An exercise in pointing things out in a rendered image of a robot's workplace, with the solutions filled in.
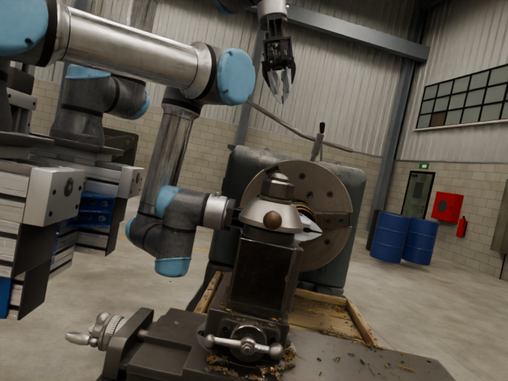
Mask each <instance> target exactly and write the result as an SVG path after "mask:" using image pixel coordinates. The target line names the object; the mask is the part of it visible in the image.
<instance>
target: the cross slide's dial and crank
mask: <svg viewBox="0 0 508 381"><path fill-rule="evenodd" d="M127 320H128V318H124V317H121V316H117V315H115V314H110V313H109V312H107V311H103V312H101V313H100V314H99V315H98V316H97V318H96V323H95V324H92V325H91V326H90V327H89V328H88V331H89V333H90V334H91V336H89V335H87V334H84V333H77V332H68V333H67V334H65V340H66V341H68V342H71V343H74V344H77V345H90V346H91V347H92V348H96V347H98V350H99V351H103V352H106V351H107V346H108V343H109V341H110V339H111V337H112V336H113V335H114V334H115V333H116V332H117V331H118V330H119V329H120V328H121V327H122V326H123V325H124V324H125V322H126V321H127Z"/></svg>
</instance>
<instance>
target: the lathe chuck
mask: <svg viewBox="0 0 508 381"><path fill-rule="evenodd" d="M276 165H277V166H278V168H279V170H280V171H281V173H283V174H285V175H286V176H287V177H288V179H289V183H290V184H293V185H294V186H295V187H294V191H293V196H294V197H295V199H296V200H300V201H302V202H304V203H305V204H307V205H309V206H310V207H311V208H312V209H313V210H314V211H328V212H353V208H352V202H351V199H350V196H349V194H348V191H347V190H346V188H345V186H344V184H343V183H342V182H341V181H340V180H339V178H338V177H337V176H336V175H335V174H334V173H332V172H331V171H330V170H329V169H327V168H326V167H324V166H322V165H320V164H318V163H314V162H312V161H308V160H284V161H280V162H277V163H275V164H273V165H270V166H268V167H267V168H265V169H263V170H262V171H261V172H259V173H258V174H257V175H256V176H255V177H254V178H253V179H252V180H251V182H250V183H249V184H248V185H247V187H246V190H245V191H244V193H243V196H242V198H241V201H240V207H246V206H247V205H248V203H249V202H250V201H251V200H253V198H254V197H259V195H262V194H261V189H262V182H263V180H264V179H266V178H267V179H268V176H267V175H266V173H265V171H266V170H268V169H270V168H271V167H273V166H276ZM321 230H322V233H321V235H320V236H319V237H316V238H314V239H312V240H306V241H302V242H300V243H301V246H300V247H302V248H303V250H304V253H303V257H302V264H301V268H300V271H299V273H302V272H307V271H313V270H315V269H318V268H320V267H322V266H324V265H326V264H327V263H329V262H330V261H332V260H333V259H334V258H335V257H336V256H337V255H338V254H339V253H340V252H341V251H342V249H343V247H344V246H345V244H346V243H347V241H348V238H349V236H350V233H351V230H352V226H350V227H349V226H348V228H322V229H321Z"/></svg>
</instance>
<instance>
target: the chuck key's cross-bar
mask: <svg viewBox="0 0 508 381"><path fill-rule="evenodd" d="M246 103H247V104H249V105H250V106H252V107H254V108H256V109H257V110H258V111H260V112H261V113H264V114H265V115H266V116H268V117H270V118H271V119H273V120H274V121H276V122H278V123H279V124H281V125H282V126H284V127H285V128H287V129H289V130H290V131H291V132H294V133H295V134H297V135H298V136H300V137H301V138H304V139H307V140H310V141H316V138H314V137H312V136H309V135H305V134H303V133H301V132H300V131H298V130H297V129H295V128H293V127H292V126H291V125H289V124H287V123H285V122H284V121H283V120H281V119H279V118H277V117H276V116H274V115H273V114H271V113H269V112H268V111H267V110H265V109H263V108H262V107H260V106H259V105H257V104H255V103H253V102H252V101H251V100H249V99H247V101H246ZM322 144H324V145H327V146H329V147H334V148H336V149H340V150H344V151H346V152H349V153H352V152H353V149H351V148H348V147H344V146H341V145H338V144H334V143H331V142H329V141H324V140H322Z"/></svg>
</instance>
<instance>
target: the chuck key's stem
mask: <svg viewBox="0 0 508 381"><path fill-rule="evenodd" d="M323 139H324V134H321V133H317V135H316V141H315V142H314V144H313V148H312V150H311V159H310V161H312V162H314V161H315V159H316V156H318V154H319V151H320V148H321V145H322V140H323Z"/></svg>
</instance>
